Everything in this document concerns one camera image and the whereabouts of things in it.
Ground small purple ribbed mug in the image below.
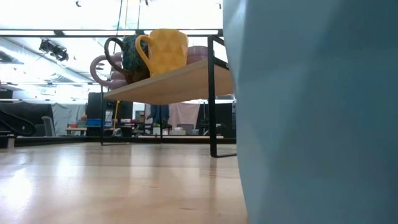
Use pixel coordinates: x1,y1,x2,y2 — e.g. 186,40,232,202
185,45,210,65

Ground yellow faceted mug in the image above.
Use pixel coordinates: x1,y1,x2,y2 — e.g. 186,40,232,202
135,28,190,78

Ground teal brown glazed mug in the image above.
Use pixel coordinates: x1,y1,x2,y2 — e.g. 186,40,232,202
104,34,150,85

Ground large pink ribbed mug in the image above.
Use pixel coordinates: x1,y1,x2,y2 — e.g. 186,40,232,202
90,52,128,91

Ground pink hanging cloth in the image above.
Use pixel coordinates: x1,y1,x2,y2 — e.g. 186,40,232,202
169,102,201,128

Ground person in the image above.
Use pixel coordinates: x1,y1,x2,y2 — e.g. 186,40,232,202
146,104,171,125

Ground black cabinet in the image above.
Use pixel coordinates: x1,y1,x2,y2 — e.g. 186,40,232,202
86,92,134,138

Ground blue faceted mug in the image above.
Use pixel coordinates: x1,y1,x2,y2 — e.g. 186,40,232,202
222,0,398,224

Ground grey chair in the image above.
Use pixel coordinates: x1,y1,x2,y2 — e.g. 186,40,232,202
42,116,57,137

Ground black ceiling fixture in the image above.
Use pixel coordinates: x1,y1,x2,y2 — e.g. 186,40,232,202
39,39,70,62

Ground wooden shelf with black frame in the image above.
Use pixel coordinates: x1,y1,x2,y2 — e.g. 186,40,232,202
99,34,238,159

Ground black table frame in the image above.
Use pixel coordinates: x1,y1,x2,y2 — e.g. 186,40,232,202
0,134,237,149

